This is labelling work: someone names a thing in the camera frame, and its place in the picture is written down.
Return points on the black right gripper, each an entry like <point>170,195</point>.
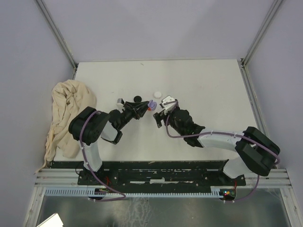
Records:
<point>161,116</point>

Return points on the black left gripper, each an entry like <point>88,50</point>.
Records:
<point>138,109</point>

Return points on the black earbud charging case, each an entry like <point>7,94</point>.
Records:
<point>137,99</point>

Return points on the lilac earbud charging case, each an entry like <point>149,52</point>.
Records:
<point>152,104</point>

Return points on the white earbud charging case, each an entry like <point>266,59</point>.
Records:
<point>157,94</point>

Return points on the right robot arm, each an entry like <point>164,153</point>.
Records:
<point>256,152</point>

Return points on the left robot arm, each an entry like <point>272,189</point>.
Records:
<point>90,125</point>

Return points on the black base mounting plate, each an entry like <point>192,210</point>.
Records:
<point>114,173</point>

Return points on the cream crumpled cloth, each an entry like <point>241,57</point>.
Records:
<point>69,99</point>

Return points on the white paper sheet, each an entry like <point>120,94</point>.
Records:
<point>52,221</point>

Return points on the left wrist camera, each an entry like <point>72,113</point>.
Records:
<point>120,102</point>

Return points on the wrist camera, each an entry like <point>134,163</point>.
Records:
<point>120,102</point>
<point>168,103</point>

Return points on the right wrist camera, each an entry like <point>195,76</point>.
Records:
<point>168,103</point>

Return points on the slotted cable duct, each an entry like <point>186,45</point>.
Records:
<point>97,192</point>

